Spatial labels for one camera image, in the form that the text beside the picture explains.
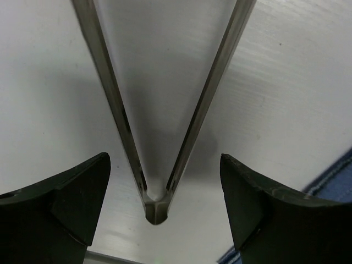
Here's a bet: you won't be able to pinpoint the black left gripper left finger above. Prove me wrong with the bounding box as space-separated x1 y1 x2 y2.
1 152 111 263

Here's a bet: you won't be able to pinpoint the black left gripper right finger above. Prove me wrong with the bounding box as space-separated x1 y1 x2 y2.
220 153 352 264

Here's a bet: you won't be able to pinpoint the stainless steel food tongs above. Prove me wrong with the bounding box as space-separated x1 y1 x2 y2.
72 1 256 225

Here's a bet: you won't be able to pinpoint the blue fabric placemat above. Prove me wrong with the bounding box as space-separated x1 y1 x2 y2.
217 148 352 264

